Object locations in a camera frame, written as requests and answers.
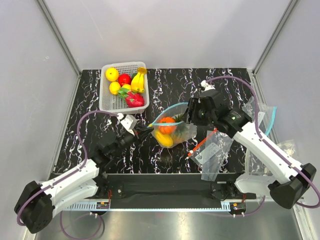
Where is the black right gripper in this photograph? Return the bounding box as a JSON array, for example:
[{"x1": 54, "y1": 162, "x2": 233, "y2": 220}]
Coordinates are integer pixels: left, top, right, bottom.
[{"x1": 180, "y1": 97, "x2": 216, "y2": 126}]

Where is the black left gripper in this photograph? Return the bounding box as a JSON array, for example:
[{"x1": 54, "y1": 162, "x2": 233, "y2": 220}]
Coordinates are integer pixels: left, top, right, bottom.
[{"x1": 110, "y1": 124, "x2": 154, "y2": 157}]

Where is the yellow toy mango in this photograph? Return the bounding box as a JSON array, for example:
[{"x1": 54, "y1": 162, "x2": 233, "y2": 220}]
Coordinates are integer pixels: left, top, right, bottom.
[{"x1": 154, "y1": 130, "x2": 174, "y2": 148}]

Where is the orange toy tangerine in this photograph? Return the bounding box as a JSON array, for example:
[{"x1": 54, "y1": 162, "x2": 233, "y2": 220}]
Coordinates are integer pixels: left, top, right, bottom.
[{"x1": 158, "y1": 116, "x2": 177, "y2": 135}]

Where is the teal zipper clear bag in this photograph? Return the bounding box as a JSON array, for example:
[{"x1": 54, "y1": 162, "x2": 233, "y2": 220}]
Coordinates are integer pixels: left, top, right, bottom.
[{"x1": 148, "y1": 102, "x2": 197, "y2": 149}]

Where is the toy pineapple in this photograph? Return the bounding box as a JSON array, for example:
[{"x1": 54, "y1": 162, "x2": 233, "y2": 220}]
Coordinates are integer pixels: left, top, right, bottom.
[{"x1": 172, "y1": 113, "x2": 193, "y2": 144}]

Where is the white plastic fruit basket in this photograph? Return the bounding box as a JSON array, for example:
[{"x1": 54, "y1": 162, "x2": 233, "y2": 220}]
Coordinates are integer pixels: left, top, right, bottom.
[{"x1": 99, "y1": 61, "x2": 150, "y2": 115}]

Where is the red toy apple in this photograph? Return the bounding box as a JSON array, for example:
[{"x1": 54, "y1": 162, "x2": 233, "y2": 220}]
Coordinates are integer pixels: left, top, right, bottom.
[{"x1": 118, "y1": 73, "x2": 132, "y2": 86}]

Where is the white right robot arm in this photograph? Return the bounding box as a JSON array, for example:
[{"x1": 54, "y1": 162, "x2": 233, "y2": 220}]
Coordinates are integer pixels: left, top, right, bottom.
[{"x1": 185, "y1": 89, "x2": 317, "y2": 209}]

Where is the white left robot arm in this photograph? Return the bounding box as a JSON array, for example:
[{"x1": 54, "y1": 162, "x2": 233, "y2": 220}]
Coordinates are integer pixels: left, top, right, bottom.
[{"x1": 14, "y1": 125, "x2": 153, "y2": 234}]

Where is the red zipper clear bag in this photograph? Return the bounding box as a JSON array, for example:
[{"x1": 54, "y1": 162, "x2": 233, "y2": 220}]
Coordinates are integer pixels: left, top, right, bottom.
[{"x1": 187, "y1": 129, "x2": 234, "y2": 182}]

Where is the toy dragon fruit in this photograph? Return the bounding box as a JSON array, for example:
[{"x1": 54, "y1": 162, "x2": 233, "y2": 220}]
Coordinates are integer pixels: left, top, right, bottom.
[{"x1": 118, "y1": 89, "x2": 145, "y2": 108}]

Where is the black marble pattern mat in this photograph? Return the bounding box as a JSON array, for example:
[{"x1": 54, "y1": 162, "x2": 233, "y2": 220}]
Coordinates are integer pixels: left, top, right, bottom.
[{"x1": 48, "y1": 67, "x2": 266, "y2": 181}]

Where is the yellow toy banana bunch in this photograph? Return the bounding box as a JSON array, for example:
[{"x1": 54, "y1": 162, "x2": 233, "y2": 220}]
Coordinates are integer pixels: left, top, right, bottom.
[{"x1": 131, "y1": 67, "x2": 148, "y2": 94}]

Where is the yellow toy lemon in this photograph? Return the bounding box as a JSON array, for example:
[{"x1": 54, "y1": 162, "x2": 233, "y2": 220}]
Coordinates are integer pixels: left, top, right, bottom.
[
  {"x1": 122, "y1": 84, "x2": 131, "y2": 91},
  {"x1": 109, "y1": 81, "x2": 121, "y2": 95}
]

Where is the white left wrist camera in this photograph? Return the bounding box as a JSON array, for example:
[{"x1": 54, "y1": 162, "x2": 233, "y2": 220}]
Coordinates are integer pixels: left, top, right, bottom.
[{"x1": 117, "y1": 113, "x2": 137, "y2": 135}]

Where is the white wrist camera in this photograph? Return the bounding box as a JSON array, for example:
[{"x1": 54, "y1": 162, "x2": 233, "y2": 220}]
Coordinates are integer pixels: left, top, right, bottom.
[
  {"x1": 117, "y1": 113, "x2": 137, "y2": 135},
  {"x1": 200, "y1": 80, "x2": 216, "y2": 94}
]

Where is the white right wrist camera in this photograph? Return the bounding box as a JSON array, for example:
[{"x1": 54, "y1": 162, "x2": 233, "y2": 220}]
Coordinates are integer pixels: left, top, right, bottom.
[{"x1": 200, "y1": 80, "x2": 216, "y2": 94}]

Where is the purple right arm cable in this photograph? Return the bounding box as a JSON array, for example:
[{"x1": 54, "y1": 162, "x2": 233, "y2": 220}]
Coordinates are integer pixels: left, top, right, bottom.
[{"x1": 206, "y1": 75, "x2": 320, "y2": 208}]

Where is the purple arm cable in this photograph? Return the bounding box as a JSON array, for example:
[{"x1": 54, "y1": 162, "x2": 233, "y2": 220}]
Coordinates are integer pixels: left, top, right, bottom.
[
  {"x1": 16, "y1": 109, "x2": 121, "y2": 227},
  {"x1": 206, "y1": 75, "x2": 320, "y2": 208}
]

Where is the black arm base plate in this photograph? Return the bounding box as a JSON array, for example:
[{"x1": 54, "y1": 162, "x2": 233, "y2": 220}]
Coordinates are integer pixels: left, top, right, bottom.
[{"x1": 92, "y1": 173, "x2": 256, "y2": 209}]

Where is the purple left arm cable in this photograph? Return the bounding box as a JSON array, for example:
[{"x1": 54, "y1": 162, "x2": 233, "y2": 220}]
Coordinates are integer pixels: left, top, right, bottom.
[{"x1": 16, "y1": 109, "x2": 121, "y2": 227}]

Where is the white slotted cable duct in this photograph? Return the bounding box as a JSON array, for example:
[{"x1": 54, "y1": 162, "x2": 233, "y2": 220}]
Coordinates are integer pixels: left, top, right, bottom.
[{"x1": 65, "y1": 201, "x2": 231, "y2": 212}]

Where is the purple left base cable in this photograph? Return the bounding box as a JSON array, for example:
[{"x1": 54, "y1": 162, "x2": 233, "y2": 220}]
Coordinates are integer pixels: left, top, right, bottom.
[{"x1": 59, "y1": 209, "x2": 106, "y2": 238}]

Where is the left aluminium frame post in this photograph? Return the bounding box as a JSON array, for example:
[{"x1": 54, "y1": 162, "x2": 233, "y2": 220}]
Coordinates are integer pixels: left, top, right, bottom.
[{"x1": 35, "y1": 0, "x2": 82, "y2": 77}]

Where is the aluminium frame post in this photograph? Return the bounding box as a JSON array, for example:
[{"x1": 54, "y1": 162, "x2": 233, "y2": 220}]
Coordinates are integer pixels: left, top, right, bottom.
[
  {"x1": 35, "y1": 0, "x2": 82, "y2": 77},
  {"x1": 252, "y1": 0, "x2": 300, "y2": 76}
]

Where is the right aluminium frame post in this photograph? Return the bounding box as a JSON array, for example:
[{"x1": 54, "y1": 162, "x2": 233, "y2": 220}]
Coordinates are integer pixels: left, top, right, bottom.
[{"x1": 252, "y1": 0, "x2": 300, "y2": 76}]

